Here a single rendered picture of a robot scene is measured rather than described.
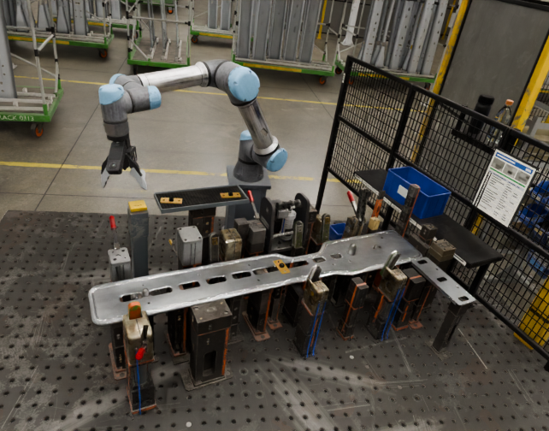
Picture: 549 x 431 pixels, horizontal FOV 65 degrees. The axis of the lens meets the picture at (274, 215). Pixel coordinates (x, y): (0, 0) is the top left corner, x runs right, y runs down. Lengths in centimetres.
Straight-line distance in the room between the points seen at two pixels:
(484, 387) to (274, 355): 85
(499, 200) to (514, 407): 86
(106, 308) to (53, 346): 39
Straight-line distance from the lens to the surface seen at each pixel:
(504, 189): 217
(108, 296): 159
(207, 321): 144
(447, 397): 192
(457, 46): 437
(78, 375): 177
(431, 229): 209
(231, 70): 169
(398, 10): 965
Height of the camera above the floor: 207
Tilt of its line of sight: 32 degrees down
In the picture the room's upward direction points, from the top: 9 degrees clockwise
